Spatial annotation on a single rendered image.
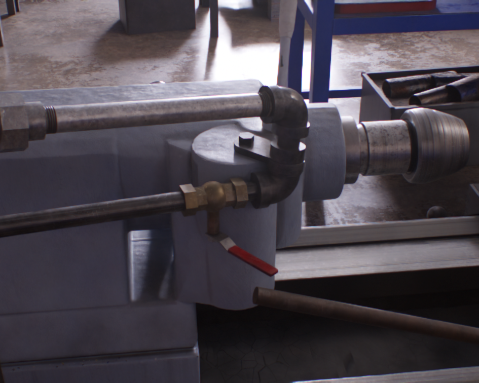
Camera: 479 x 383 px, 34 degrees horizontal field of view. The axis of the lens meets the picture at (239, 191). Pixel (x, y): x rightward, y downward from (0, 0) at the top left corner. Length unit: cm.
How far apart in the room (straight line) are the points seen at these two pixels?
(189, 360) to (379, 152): 31
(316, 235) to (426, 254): 17
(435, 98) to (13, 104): 262
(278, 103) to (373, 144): 23
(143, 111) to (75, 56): 370
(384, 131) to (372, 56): 341
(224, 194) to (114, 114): 14
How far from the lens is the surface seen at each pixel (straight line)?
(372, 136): 91
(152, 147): 81
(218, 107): 68
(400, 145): 91
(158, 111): 66
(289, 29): 83
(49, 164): 82
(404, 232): 124
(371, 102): 325
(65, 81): 404
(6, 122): 62
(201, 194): 72
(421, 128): 91
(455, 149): 93
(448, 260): 121
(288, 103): 71
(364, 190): 303
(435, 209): 164
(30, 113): 63
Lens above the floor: 151
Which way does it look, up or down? 30 degrees down
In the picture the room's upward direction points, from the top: straight up
